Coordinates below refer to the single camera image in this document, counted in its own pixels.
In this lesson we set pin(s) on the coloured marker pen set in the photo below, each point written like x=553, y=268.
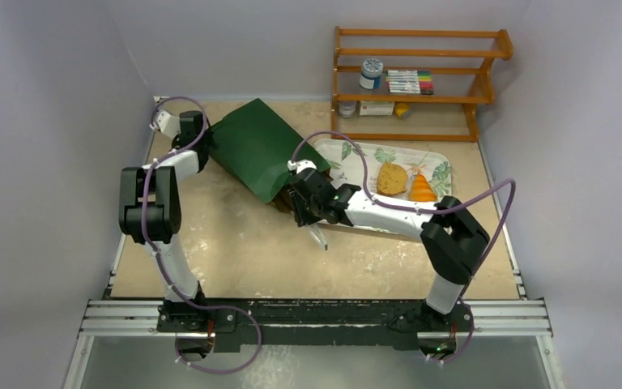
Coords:
x=411, y=82

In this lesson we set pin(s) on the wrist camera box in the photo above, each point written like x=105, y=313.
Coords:
x=166, y=123
x=295, y=167

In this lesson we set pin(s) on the green paper bag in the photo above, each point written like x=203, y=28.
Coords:
x=254, y=144

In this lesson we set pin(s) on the white jar blue lid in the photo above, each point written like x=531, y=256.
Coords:
x=370, y=73

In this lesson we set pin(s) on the metal tongs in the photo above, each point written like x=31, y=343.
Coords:
x=318, y=236

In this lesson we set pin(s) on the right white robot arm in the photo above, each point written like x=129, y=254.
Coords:
x=453, y=239

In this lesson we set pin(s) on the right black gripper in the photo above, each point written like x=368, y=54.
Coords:
x=300, y=202

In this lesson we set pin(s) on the small white box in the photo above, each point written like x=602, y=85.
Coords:
x=376, y=108

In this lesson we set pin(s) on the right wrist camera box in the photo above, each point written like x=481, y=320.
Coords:
x=295, y=167

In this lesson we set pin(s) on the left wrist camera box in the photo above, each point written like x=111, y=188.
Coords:
x=166, y=123

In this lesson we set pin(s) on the orange wooden shelf rack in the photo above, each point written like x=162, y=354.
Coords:
x=460, y=62

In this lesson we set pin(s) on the yellow small object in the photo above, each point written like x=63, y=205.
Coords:
x=402, y=110

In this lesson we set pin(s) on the leaf pattern tray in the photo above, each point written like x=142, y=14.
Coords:
x=360, y=165

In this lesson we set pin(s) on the orange fake croissant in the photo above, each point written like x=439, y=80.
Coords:
x=421, y=191

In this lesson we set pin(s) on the brown fake bread roll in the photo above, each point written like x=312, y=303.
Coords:
x=392, y=180

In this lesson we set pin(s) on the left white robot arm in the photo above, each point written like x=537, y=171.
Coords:
x=150, y=212

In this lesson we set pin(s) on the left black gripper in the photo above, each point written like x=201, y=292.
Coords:
x=207, y=138

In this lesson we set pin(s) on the small clear jar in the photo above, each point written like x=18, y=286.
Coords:
x=346, y=108

